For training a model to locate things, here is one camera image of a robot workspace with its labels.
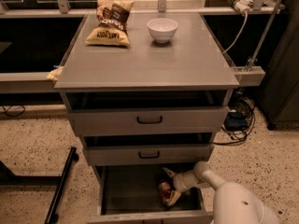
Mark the black metal stand leg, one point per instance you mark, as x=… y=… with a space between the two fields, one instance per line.
x=52 y=216

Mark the dark grey side cabinet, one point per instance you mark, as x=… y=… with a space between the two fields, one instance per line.
x=278 y=95

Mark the dark blue power box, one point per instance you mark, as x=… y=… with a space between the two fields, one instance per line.
x=235 y=121

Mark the white ceramic bowl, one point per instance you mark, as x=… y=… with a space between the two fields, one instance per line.
x=162 y=29

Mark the grey drawer cabinet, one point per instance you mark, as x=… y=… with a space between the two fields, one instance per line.
x=188 y=71

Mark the yellow brown chip bag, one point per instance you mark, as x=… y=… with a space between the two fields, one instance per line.
x=112 y=27

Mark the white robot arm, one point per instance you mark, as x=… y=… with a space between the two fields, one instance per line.
x=232 y=203

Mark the grey bottom drawer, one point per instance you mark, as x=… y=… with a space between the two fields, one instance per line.
x=131 y=195

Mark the grey top drawer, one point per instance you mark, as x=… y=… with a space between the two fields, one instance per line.
x=148 y=121

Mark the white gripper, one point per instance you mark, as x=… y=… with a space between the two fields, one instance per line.
x=179 y=182

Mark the yellow sponge piece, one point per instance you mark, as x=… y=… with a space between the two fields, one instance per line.
x=55 y=74

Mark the grey middle drawer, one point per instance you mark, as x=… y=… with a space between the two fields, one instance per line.
x=131 y=155

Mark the red coke can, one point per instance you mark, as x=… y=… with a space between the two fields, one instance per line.
x=164 y=191

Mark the white power strip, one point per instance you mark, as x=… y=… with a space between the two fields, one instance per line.
x=241 y=6

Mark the grey drawer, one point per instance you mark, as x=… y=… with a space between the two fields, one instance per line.
x=131 y=195
x=148 y=121
x=131 y=155

